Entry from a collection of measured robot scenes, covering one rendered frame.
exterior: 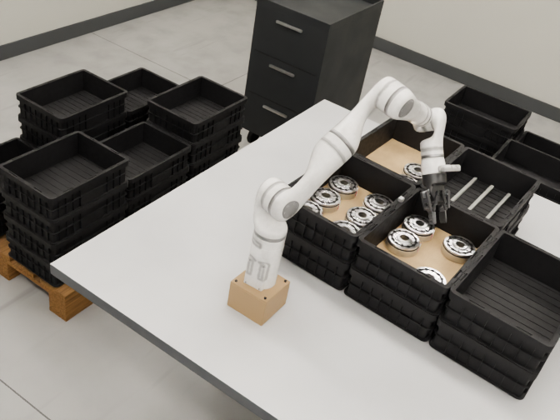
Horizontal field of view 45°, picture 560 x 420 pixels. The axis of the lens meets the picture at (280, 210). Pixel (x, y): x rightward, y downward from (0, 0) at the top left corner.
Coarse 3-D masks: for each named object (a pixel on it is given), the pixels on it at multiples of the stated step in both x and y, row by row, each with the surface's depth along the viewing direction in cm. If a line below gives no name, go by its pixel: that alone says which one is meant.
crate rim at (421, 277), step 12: (384, 216) 210; (468, 216) 218; (372, 228) 203; (360, 240) 198; (372, 252) 197; (384, 252) 195; (480, 252) 202; (396, 264) 193; (408, 264) 192; (468, 264) 197; (420, 276) 190; (432, 288) 189; (444, 288) 187
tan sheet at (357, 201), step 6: (324, 186) 236; (360, 192) 236; (366, 192) 236; (354, 198) 232; (360, 198) 233; (342, 204) 229; (348, 204) 229; (354, 204) 230; (360, 204) 230; (342, 210) 226; (324, 216) 222; (330, 216) 222; (336, 216) 223; (342, 216) 223
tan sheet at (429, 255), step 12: (396, 228) 222; (384, 240) 216; (432, 240) 220; (420, 252) 214; (432, 252) 215; (420, 264) 209; (432, 264) 210; (444, 264) 211; (456, 264) 212; (444, 276) 207
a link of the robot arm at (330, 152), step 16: (320, 144) 181; (336, 144) 180; (320, 160) 179; (336, 160) 180; (304, 176) 179; (320, 176) 180; (288, 192) 177; (304, 192) 179; (272, 208) 178; (288, 208) 178
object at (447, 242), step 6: (444, 240) 216; (450, 240) 216; (462, 240) 217; (468, 240) 218; (444, 246) 214; (450, 246) 214; (468, 246) 215; (474, 246) 216; (456, 252) 212; (462, 252) 213; (468, 252) 213
